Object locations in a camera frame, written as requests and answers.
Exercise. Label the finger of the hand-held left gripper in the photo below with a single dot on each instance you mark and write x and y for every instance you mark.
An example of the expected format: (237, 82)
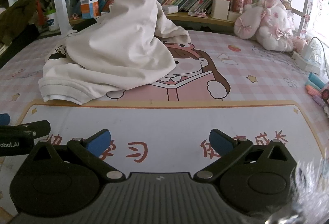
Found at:
(30, 129)
(4, 118)

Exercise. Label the white t-shirt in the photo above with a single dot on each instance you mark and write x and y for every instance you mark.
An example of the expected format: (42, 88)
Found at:
(115, 47)

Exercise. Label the dark cloth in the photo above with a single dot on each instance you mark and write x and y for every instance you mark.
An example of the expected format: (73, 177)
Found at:
(23, 39)

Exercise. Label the pink printed desk mat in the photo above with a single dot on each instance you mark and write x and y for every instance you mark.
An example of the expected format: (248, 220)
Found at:
(257, 72)

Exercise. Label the pile of pastel highlighters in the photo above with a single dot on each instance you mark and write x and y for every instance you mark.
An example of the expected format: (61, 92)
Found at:
(317, 90)

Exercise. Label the white power strip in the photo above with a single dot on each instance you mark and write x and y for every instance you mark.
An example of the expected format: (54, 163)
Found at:
(307, 62)

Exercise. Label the pink plush bunny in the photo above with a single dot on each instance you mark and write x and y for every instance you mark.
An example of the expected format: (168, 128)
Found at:
(275, 23)

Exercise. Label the beige pen holder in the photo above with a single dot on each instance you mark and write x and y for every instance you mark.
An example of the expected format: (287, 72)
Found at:
(220, 8)

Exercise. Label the orange red toy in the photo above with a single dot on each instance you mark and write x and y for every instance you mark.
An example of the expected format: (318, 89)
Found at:
(39, 9)

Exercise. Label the white cup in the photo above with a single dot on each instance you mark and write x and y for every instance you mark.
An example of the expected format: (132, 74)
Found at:
(52, 22)

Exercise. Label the brown plush toy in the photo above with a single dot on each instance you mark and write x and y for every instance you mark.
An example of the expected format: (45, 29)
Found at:
(18, 16)

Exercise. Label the small white box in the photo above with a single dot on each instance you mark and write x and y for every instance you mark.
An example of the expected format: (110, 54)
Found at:
(170, 9)

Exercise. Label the pink clips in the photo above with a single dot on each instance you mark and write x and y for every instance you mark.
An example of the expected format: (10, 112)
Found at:
(198, 12)

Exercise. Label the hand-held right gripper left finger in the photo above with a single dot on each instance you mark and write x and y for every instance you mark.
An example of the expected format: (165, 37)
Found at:
(99, 142)

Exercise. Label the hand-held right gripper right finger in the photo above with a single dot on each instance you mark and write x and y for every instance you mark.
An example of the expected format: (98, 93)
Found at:
(218, 142)

